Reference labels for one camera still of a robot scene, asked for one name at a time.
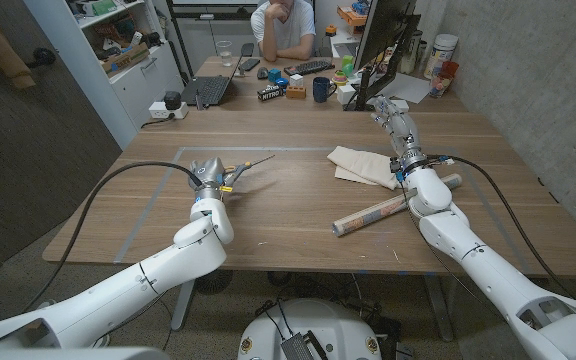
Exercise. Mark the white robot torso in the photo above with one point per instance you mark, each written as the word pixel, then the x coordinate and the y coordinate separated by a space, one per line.
pixel 318 320

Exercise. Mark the flat white box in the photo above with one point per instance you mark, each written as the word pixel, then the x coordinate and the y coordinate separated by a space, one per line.
pixel 402 105

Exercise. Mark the blue cube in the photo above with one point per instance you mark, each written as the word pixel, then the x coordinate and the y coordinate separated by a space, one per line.
pixel 274 75

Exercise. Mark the cardboard box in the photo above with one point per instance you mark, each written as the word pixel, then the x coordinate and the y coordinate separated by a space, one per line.
pixel 125 59

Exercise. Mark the white power strip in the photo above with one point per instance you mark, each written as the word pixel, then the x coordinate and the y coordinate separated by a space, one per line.
pixel 158 111

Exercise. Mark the black nitro box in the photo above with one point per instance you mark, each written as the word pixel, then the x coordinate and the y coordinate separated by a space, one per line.
pixel 270 93

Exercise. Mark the orange storage box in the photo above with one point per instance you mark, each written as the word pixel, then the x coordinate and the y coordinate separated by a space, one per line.
pixel 350 16

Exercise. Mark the black computer mouse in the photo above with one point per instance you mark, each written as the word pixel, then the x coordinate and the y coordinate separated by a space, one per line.
pixel 262 73

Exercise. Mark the black laptop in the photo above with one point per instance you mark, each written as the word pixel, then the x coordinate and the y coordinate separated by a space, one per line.
pixel 210 90

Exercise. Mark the red snack cup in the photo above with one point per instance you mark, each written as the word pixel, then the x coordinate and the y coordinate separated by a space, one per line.
pixel 440 82

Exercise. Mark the small orange black device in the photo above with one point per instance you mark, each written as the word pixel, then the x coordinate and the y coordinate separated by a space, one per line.
pixel 331 30

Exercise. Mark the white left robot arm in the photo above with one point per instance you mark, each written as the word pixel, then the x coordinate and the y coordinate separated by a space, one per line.
pixel 118 295

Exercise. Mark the dark blue mug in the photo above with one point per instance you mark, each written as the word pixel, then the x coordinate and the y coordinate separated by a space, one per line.
pixel 321 90

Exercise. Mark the black keyboard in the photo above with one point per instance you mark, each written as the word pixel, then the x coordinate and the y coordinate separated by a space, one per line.
pixel 309 67

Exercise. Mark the black power adapter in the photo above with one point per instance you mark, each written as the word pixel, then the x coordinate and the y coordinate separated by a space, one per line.
pixel 172 100

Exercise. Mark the blue round tape roll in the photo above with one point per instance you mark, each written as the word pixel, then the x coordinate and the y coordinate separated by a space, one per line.
pixel 282 83

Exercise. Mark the black smartphone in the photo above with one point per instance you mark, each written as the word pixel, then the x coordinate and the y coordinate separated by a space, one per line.
pixel 249 64

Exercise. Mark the beige folded cloth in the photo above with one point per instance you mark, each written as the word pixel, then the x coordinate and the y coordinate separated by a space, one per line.
pixel 363 165

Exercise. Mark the printed paper tube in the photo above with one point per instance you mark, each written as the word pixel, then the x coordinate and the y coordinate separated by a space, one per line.
pixel 368 216

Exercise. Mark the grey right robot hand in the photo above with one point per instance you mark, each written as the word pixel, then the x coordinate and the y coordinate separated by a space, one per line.
pixel 403 132

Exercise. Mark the grey table leg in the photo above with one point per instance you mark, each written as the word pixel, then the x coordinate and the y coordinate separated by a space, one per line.
pixel 439 310
pixel 183 305

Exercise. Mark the small white cube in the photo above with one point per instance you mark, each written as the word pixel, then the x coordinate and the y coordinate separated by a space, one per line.
pixel 296 80

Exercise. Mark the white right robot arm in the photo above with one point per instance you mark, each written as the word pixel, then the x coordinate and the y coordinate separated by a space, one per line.
pixel 498 280

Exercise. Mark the person in white t-shirt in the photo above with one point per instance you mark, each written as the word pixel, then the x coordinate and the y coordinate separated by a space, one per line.
pixel 288 30

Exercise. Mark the white square box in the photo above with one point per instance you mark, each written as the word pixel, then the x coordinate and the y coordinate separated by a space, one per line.
pixel 345 95

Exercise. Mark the white labelled canister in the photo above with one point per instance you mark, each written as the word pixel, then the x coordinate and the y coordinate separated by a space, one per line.
pixel 440 55

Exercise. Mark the orange brick block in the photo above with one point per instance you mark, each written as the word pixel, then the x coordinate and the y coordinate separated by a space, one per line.
pixel 296 92

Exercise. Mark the white shelf cabinet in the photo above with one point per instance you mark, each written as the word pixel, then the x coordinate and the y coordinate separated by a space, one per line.
pixel 138 90

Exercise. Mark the black monitor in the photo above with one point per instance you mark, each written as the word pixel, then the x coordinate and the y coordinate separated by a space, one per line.
pixel 383 30

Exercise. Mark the green cup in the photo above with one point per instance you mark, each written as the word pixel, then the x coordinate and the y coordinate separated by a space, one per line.
pixel 348 65

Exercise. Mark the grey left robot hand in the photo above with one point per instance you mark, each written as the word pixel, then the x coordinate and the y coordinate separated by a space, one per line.
pixel 210 172

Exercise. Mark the colourful stacking rings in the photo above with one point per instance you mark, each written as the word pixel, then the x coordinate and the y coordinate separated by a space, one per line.
pixel 339 78

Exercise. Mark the black round fan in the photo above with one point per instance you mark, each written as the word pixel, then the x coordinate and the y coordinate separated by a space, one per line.
pixel 215 282

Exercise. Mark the clear drinking glass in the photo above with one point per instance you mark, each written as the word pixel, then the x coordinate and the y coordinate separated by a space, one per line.
pixel 224 54

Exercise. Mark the white paper sheet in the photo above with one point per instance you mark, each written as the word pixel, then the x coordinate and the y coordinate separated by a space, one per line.
pixel 410 89

